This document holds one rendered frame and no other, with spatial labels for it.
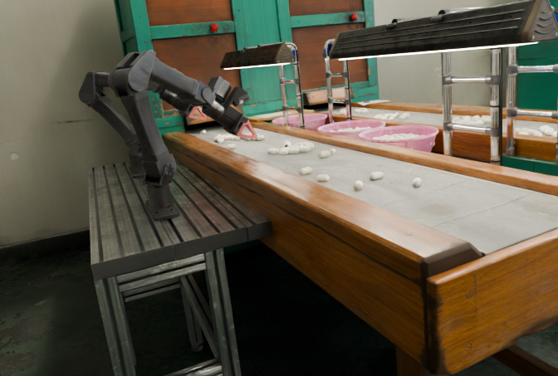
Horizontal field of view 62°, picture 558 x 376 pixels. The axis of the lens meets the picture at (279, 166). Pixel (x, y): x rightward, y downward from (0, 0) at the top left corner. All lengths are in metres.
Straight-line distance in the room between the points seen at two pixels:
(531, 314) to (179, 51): 1.92
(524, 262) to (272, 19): 1.98
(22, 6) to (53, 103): 0.57
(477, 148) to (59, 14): 2.47
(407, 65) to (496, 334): 3.30
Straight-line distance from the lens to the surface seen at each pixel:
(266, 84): 2.50
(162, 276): 1.13
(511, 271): 0.80
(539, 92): 4.25
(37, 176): 3.21
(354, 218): 0.85
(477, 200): 1.01
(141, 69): 1.29
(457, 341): 0.76
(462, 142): 1.63
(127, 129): 1.92
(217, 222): 1.20
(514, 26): 0.90
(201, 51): 2.39
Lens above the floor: 1.06
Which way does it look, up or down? 13 degrees down
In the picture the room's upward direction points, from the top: 6 degrees counter-clockwise
